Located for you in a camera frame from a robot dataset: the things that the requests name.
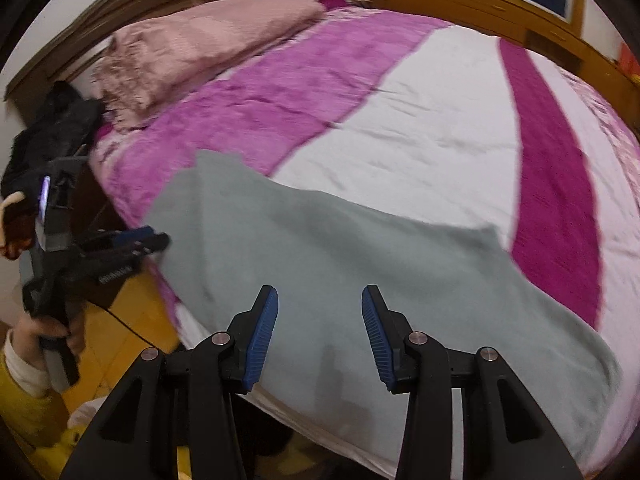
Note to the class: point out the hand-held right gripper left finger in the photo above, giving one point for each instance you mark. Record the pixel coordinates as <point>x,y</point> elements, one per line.
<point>262,340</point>

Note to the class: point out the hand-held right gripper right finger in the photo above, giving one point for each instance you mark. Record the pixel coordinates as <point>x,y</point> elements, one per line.
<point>375,340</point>

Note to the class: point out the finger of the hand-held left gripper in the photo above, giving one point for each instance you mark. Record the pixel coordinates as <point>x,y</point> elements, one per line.
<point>125,254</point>
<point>131,236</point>

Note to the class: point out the grey pants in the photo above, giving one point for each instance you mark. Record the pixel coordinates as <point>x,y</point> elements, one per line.
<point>325,260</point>

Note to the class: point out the person's left forearm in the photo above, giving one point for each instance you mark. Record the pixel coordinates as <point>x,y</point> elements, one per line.
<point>22,395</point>

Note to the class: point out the person's left hand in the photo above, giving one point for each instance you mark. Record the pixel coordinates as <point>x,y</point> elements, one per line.
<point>30,330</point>

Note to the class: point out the black garment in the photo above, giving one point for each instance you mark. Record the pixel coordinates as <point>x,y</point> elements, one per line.
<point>55,125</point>

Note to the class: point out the yellow slipper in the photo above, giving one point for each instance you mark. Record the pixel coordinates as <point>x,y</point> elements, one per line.
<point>75,437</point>

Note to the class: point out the pink pillow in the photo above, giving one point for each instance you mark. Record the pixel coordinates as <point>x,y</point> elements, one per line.
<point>200,45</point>

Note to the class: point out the pink white purple bed quilt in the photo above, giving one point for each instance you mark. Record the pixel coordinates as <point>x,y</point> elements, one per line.
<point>425,125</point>

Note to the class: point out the wooden headboard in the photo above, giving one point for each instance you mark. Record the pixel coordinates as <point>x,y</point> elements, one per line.
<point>125,5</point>

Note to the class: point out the wooden cabinet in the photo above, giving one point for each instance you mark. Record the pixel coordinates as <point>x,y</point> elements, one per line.
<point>480,5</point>

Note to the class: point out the narrow orange curtain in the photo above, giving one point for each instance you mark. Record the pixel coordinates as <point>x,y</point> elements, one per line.
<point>631,60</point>

